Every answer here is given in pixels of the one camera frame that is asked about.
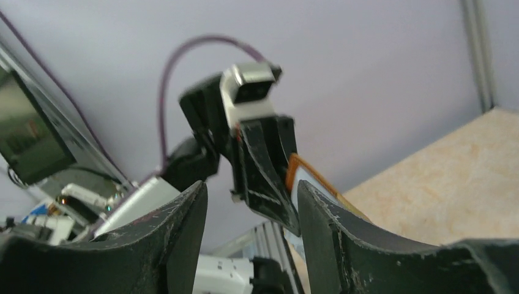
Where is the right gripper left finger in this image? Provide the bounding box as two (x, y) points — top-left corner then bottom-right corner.
(1, 181), (208, 293)

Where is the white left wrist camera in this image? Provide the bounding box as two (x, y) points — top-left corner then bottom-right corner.
(220, 61), (282, 128)

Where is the right aluminium corner post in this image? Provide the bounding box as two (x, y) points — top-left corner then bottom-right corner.
(460, 0), (496, 113)

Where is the brown leather card holder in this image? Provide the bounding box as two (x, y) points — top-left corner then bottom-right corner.
(284, 153), (369, 293)

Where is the aluminium front frame rail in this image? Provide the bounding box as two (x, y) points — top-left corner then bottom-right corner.
(210, 221), (305, 294)

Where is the dark wall monitor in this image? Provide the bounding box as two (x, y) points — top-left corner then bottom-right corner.
(1, 68), (77, 185)

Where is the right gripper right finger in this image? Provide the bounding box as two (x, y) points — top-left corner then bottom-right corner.
(297, 181), (518, 293)

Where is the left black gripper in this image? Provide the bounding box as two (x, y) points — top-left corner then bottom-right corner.
(179, 73), (301, 236)

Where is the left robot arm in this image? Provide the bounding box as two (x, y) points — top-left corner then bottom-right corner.
(95, 71), (303, 293)

